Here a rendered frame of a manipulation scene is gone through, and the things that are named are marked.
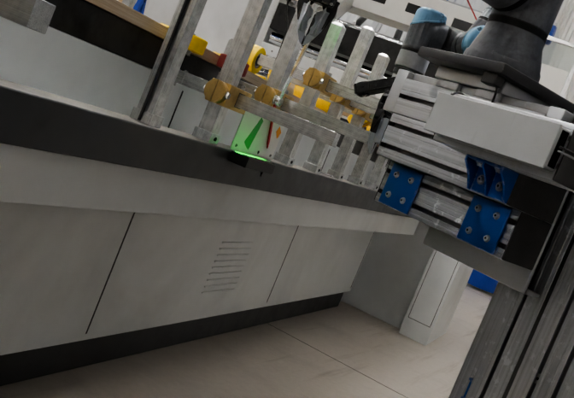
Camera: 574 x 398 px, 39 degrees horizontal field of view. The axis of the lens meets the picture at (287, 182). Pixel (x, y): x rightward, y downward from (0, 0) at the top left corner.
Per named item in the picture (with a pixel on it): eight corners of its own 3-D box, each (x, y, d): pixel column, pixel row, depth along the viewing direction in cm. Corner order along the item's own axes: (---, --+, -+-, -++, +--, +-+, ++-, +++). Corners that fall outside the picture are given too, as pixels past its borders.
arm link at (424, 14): (454, 16, 189) (421, 2, 189) (436, 61, 190) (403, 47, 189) (446, 20, 197) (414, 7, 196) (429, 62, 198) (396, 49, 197)
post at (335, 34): (281, 188, 227) (347, 26, 224) (276, 187, 223) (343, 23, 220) (270, 184, 228) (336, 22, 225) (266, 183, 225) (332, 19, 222)
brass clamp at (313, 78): (332, 97, 231) (339, 81, 231) (318, 89, 219) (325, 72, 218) (313, 90, 233) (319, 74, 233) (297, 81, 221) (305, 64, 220)
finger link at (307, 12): (288, 36, 179) (304, -3, 178) (289, 39, 185) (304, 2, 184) (301, 42, 179) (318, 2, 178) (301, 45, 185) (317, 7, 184)
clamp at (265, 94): (287, 116, 209) (295, 98, 208) (268, 108, 196) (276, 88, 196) (268, 108, 210) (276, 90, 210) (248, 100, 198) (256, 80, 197)
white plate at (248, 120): (272, 160, 210) (286, 125, 210) (231, 149, 186) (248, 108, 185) (270, 160, 210) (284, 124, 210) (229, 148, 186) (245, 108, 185)
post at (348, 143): (336, 190, 273) (390, 57, 270) (332, 190, 270) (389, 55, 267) (326, 186, 275) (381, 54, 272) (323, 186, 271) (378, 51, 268)
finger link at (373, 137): (384, 159, 191) (399, 122, 190) (361, 149, 193) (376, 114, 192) (387, 160, 194) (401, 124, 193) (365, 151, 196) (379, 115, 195)
